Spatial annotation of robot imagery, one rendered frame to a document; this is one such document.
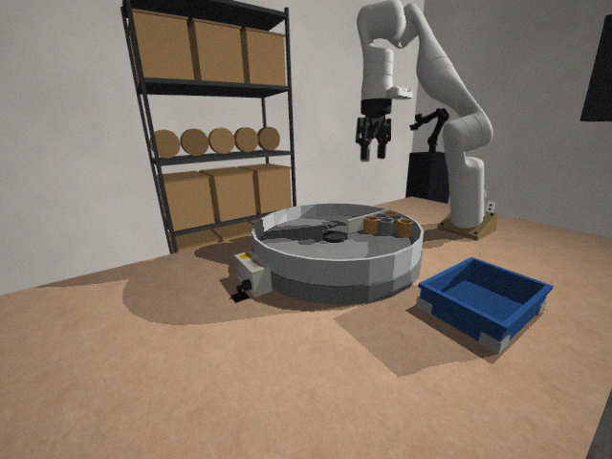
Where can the blue crate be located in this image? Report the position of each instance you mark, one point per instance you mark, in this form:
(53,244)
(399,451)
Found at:
(491,311)

